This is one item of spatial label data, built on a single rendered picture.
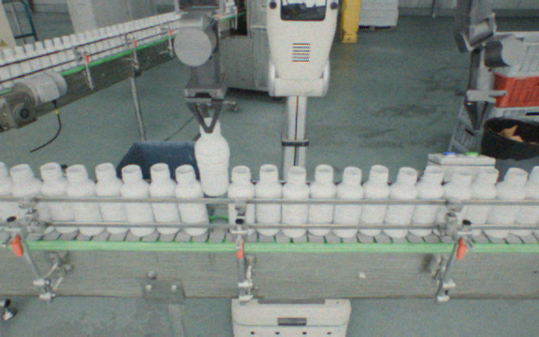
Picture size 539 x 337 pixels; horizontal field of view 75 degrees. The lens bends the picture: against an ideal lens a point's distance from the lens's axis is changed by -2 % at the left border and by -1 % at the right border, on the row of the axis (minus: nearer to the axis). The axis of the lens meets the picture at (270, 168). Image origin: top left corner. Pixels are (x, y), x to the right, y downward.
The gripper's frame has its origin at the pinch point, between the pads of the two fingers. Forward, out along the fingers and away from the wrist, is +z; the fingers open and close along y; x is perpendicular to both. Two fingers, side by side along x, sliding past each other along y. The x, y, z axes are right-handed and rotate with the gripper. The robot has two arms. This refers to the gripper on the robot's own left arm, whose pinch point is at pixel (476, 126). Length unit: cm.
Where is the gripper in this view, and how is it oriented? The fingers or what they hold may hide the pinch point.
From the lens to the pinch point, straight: 106.8
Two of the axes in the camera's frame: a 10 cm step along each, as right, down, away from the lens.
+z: 0.0, 9.8, 1.8
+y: 10.0, 0.0, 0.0
